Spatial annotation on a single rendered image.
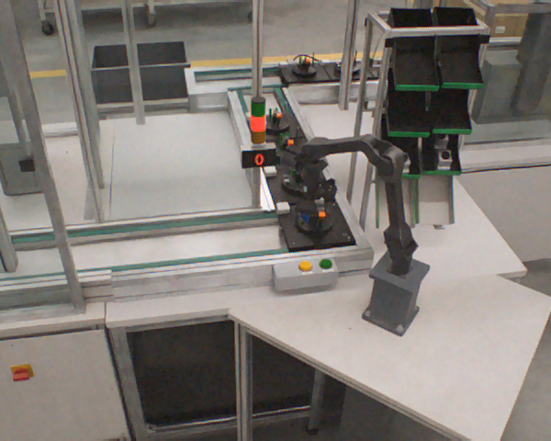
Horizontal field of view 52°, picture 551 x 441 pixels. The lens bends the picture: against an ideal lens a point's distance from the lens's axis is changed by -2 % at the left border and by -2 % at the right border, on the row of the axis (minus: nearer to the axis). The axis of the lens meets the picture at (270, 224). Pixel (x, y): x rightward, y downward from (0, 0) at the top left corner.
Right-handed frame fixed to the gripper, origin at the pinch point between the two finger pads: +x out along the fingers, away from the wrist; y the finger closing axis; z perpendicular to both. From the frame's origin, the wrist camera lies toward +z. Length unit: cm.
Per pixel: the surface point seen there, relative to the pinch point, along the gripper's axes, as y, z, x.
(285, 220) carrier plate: 12.3, -10.5, 18.3
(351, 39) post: 131, -6, -3
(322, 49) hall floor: 432, -67, 136
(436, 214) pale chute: 25, 43, 14
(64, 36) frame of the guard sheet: -3, -76, -50
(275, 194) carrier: 27.3, -17.7, 19.1
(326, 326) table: -25.1, 12.4, 27.5
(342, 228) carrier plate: 13.2, 10.3, 18.2
